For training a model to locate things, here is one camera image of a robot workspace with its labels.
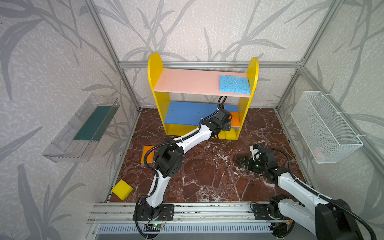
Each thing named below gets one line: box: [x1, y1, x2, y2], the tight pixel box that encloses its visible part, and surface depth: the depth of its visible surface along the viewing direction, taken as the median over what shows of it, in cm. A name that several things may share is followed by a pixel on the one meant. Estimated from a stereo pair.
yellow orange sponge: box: [230, 112, 240, 128], surface depth 93 cm
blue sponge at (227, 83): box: [219, 75, 235, 92], surface depth 76 cm
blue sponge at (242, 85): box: [234, 77, 251, 94], surface depth 75 cm
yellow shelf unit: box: [147, 52, 260, 140], surface depth 79 cm
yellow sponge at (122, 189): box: [111, 179, 134, 201], surface depth 82 cm
